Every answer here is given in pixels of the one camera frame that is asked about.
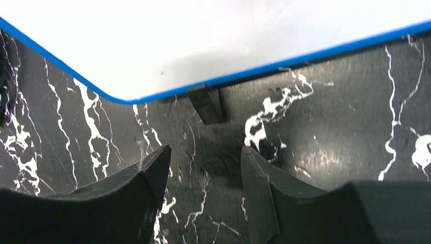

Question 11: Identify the blue framed whiteboard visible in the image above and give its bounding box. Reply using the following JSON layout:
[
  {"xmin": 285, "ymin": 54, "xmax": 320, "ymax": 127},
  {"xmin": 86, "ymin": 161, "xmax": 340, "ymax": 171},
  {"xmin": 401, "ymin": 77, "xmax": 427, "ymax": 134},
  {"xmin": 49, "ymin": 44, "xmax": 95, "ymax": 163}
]
[{"xmin": 1, "ymin": 1, "xmax": 430, "ymax": 104}]

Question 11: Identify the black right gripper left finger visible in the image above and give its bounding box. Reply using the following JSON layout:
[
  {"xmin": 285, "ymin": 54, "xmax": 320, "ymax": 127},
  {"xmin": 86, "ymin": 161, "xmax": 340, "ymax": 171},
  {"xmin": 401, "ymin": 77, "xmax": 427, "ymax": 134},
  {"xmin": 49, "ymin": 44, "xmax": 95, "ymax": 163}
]
[{"xmin": 1, "ymin": 145, "xmax": 171, "ymax": 243}]

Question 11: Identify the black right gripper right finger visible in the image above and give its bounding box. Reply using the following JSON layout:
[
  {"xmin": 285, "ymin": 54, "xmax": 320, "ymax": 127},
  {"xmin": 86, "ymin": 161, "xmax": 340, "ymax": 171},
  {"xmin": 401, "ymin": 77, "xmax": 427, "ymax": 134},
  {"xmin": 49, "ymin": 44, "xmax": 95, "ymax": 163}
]
[{"xmin": 241, "ymin": 146, "xmax": 430, "ymax": 243}]

